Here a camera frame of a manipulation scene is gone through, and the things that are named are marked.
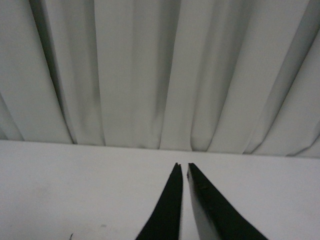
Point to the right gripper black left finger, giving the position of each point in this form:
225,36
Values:
164,222

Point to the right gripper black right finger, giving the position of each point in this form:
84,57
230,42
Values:
215,217

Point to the grey pleated curtain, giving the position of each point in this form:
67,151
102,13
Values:
224,76

